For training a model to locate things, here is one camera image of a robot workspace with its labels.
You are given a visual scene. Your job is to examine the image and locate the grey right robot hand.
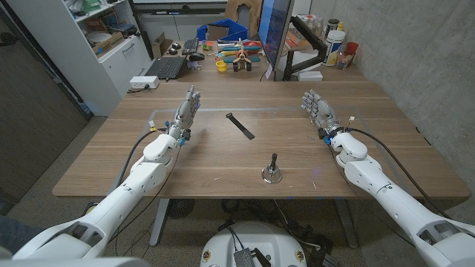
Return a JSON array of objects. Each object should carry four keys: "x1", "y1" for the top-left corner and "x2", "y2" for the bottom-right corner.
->
[{"x1": 301, "y1": 88, "x2": 342, "y2": 139}]

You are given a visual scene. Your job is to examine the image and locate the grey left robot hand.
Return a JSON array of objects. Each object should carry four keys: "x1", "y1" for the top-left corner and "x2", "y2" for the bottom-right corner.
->
[{"x1": 167, "y1": 85, "x2": 202, "y2": 144}]

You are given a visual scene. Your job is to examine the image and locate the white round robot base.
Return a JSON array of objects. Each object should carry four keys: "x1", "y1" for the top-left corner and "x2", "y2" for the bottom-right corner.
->
[{"x1": 200, "y1": 221, "x2": 308, "y2": 267}]

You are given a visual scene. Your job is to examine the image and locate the flat white box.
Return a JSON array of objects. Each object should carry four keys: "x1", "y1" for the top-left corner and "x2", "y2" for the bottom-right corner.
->
[{"x1": 298, "y1": 70, "x2": 324, "y2": 82}]

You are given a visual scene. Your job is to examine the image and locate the black laptop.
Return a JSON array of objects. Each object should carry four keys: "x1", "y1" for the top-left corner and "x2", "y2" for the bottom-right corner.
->
[{"x1": 145, "y1": 56, "x2": 186, "y2": 80}]

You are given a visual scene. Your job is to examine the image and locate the white power strip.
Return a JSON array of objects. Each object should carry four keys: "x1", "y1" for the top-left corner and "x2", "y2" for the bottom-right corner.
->
[{"x1": 129, "y1": 76, "x2": 160, "y2": 90}]

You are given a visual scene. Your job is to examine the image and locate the white canister with label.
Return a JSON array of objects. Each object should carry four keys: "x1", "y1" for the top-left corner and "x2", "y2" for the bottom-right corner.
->
[{"x1": 321, "y1": 30, "x2": 347, "y2": 67}]

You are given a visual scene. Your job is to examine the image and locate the black keyboard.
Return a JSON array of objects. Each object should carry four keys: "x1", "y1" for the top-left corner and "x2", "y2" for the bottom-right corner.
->
[{"x1": 181, "y1": 38, "x2": 200, "y2": 56}]

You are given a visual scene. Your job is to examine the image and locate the small cardboard box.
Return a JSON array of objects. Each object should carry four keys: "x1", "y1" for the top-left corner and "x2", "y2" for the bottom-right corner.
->
[{"x1": 151, "y1": 32, "x2": 174, "y2": 59}]

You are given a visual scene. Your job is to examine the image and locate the wooden toy airplane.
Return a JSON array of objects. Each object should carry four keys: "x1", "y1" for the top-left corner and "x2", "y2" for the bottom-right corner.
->
[{"x1": 221, "y1": 37, "x2": 262, "y2": 73}]

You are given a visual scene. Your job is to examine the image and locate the computer monitor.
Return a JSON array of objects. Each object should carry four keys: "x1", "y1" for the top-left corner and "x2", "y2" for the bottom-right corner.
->
[{"x1": 258, "y1": 0, "x2": 296, "y2": 71}]

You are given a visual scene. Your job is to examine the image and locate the red bowl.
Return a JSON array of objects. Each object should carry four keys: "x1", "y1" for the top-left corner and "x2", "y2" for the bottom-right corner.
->
[{"x1": 243, "y1": 40, "x2": 263, "y2": 55}]

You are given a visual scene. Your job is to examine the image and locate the black round fan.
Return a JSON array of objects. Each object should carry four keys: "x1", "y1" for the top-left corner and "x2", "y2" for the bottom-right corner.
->
[{"x1": 166, "y1": 199, "x2": 196, "y2": 220}]

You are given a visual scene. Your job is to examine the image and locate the blue plastic bin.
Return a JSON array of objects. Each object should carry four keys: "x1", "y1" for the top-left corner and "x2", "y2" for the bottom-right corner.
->
[{"x1": 196, "y1": 18, "x2": 249, "y2": 42}]

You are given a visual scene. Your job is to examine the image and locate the white shelf cabinet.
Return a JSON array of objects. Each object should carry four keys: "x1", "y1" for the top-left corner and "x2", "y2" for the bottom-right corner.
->
[{"x1": 7, "y1": 0, "x2": 153, "y2": 116}]

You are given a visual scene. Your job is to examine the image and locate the open cardboard box on shelf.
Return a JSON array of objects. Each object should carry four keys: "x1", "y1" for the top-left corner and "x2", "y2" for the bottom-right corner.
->
[{"x1": 91, "y1": 31, "x2": 125, "y2": 56}]

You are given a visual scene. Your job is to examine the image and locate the grey table leg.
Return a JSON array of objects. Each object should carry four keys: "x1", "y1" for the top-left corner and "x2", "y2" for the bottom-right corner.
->
[
  {"x1": 335, "y1": 199, "x2": 359, "y2": 249},
  {"x1": 149, "y1": 199, "x2": 170, "y2": 247}
]

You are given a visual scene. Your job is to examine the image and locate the brown cardboard sheet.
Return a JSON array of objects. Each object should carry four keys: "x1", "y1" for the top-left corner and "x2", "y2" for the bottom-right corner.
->
[{"x1": 225, "y1": 0, "x2": 263, "y2": 38}]

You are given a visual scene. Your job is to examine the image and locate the person's leg in jeans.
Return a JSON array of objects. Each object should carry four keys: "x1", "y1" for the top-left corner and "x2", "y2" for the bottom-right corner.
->
[{"x1": 0, "y1": 214, "x2": 42, "y2": 255}]

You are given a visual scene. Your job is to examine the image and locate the black velcro strap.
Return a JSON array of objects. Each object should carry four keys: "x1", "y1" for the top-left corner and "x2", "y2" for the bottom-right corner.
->
[{"x1": 225, "y1": 112, "x2": 256, "y2": 141}]

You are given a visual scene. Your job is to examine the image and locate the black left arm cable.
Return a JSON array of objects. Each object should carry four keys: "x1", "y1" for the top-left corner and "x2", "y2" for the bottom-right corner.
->
[{"x1": 117, "y1": 128, "x2": 168, "y2": 188}]

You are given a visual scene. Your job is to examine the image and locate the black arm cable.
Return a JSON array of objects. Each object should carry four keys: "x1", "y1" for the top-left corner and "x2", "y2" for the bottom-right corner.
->
[
  {"x1": 117, "y1": 128, "x2": 168, "y2": 188},
  {"x1": 343, "y1": 127, "x2": 452, "y2": 220}
]

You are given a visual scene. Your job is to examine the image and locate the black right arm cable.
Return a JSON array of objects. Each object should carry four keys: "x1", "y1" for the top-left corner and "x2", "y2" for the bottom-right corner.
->
[{"x1": 343, "y1": 127, "x2": 452, "y2": 220}]

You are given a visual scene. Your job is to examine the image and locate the black cable bundle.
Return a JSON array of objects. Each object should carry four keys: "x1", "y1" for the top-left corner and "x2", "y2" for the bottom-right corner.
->
[{"x1": 221, "y1": 199, "x2": 335, "y2": 266}]

